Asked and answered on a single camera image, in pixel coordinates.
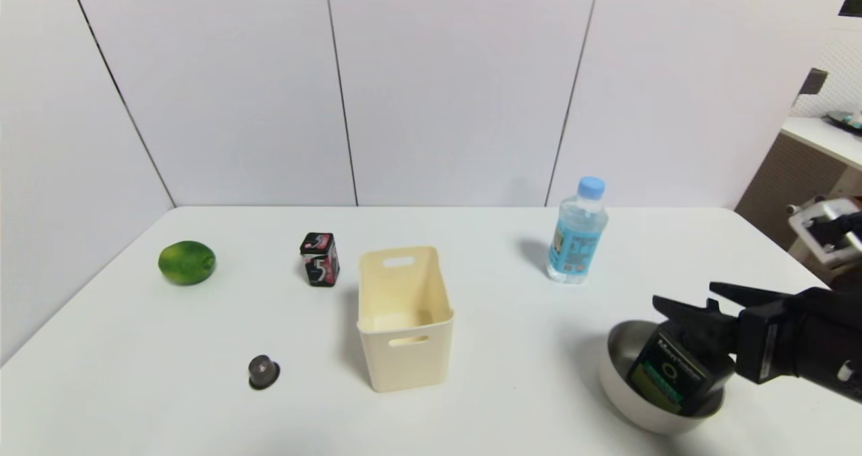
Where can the white pegboard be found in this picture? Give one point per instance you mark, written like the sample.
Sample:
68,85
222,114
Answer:
835,72

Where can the dark plate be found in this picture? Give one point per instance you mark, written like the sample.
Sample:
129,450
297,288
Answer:
845,120

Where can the white side desk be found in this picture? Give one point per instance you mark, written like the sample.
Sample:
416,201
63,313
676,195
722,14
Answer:
821,139

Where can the grey block on pegboard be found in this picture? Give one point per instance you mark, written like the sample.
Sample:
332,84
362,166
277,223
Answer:
812,81

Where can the black red gum box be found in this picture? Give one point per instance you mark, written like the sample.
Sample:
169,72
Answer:
320,261

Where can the black pump bottle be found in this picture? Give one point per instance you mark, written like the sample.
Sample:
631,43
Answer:
663,375

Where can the dark wall picture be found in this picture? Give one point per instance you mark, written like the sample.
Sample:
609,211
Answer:
852,1

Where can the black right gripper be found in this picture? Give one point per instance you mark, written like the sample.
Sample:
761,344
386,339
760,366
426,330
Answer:
762,347

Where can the green lime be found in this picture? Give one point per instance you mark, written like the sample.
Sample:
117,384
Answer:
186,263

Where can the clear water bottle blue cap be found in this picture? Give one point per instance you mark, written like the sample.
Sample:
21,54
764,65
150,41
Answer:
576,240

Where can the brown side panel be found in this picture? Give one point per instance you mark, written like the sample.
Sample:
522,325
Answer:
774,186

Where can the beige brown bowl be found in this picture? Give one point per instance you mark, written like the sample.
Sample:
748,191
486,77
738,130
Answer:
636,405

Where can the cream plastic basket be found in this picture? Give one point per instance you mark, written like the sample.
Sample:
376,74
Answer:
404,348

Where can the dark coffee capsule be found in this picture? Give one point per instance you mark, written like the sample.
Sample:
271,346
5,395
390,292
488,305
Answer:
262,371

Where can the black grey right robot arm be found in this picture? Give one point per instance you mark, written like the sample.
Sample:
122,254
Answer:
832,338

